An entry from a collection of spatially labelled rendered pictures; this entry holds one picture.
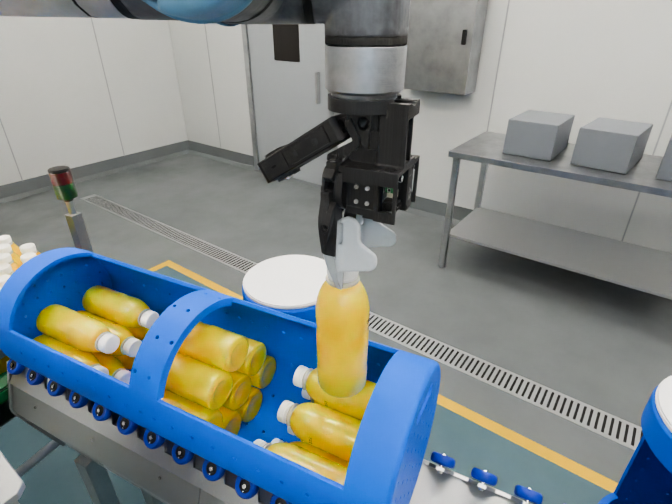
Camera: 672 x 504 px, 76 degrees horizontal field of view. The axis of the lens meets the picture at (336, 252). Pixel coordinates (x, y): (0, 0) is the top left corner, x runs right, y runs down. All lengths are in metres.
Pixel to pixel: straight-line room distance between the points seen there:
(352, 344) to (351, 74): 0.31
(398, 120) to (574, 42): 3.30
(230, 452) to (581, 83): 3.39
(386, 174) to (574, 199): 3.48
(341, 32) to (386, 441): 0.48
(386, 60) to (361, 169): 0.10
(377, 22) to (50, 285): 0.96
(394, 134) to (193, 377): 0.57
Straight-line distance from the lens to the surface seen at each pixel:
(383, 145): 0.42
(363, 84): 0.40
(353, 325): 0.53
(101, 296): 1.13
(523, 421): 2.38
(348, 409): 0.79
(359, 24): 0.40
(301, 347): 0.93
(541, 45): 3.73
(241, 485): 0.88
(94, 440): 1.16
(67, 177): 1.66
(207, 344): 0.83
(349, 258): 0.47
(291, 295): 1.17
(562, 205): 3.89
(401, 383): 0.65
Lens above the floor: 1.69
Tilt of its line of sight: 29 degrees down
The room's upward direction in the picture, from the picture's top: straight up
